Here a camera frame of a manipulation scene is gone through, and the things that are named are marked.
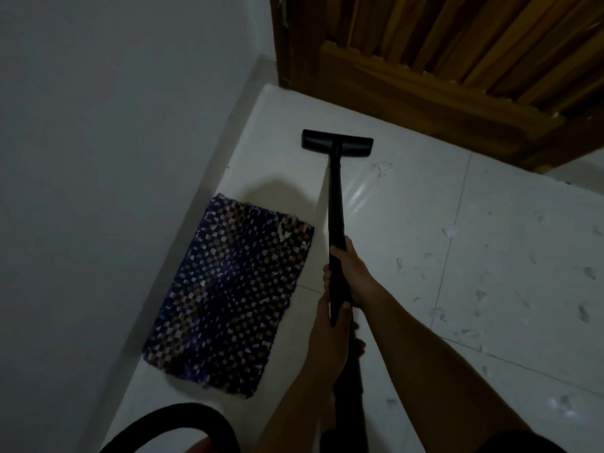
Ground person's right forearm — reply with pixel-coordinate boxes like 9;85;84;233
351;291;540;453

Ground brown wooden slatted door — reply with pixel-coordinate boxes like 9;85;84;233
289;0;604;175

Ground person's right hand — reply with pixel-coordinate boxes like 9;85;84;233
323;235;379;311

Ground black vacuum wand with nozzle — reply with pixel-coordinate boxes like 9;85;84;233
301;129;374;453

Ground brown wooden door frame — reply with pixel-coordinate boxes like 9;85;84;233
269;0;294;89

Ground person's left forearm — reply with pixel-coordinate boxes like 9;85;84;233
252;361;352;453

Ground black vacuum hose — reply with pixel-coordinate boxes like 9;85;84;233
100;403;242;453

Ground purple and white woven mat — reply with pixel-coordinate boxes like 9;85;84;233
142;193;315;400

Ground person's left hand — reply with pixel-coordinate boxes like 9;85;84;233
307;290;367;375

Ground dark shorts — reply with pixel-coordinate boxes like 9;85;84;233
481;427;575;453

